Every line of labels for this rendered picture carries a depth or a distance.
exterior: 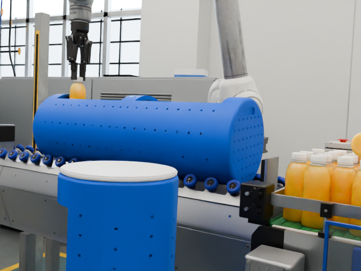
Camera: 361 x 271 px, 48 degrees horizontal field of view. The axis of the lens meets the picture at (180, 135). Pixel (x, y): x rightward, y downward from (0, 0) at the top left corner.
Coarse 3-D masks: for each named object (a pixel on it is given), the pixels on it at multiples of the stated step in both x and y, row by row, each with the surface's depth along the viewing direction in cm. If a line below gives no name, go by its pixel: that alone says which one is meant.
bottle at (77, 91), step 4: (72, 84) 168; (76, 84) 167; (80, 84) 168; (72, 88) 167; (76, 88) 166; (80, 88) 167; (84, 88) 169; (72, 92) 167; (76, 92) 166; (80, 92) 167; (84, 92) 168; (72, 96) 167; (76, 96) 166; (80, 96) 167; (84, 96) 169
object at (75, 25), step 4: (72, 24) 165; (76, 24) 165; (80, 24) 165; (84, 24) 166; (88, 24) 167; (72, 28) 165; (76, 28) 165; (80, 28) 165; (84, 28) 166; (88, 28) 168; (72, 32) 166; (76, 32) 166; (80, 32) 167; (84, 32) 169; (88, 32) 169; (76, 36) 166; (84, 36) 169; (76, 40) 166; (80, 44) 168
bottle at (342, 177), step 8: (336, 168) 104; (344, 168) 103; (352, 168) 103; (336, 176) 103; (344, 176) 102; (352, 176) 102; (336, 184) 103; (344, 184) 101; (336, 192) 103; (344, 192) 102; (336, 200) 103; (344, 200) 102; (336, 216) 103
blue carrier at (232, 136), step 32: (64, 96) 169; (128, 96) 150; (64, 128) 154; (96, 128) 146; (128, 128) 138; (160, 128) 131; (192, 128) 125; (224, 128) 119; (256, 128) 135; (96, 160) 152; (128, 160) 142; (160, 160) 133; (192, 160) 126; (224, 160) 120; (256, 160) 137
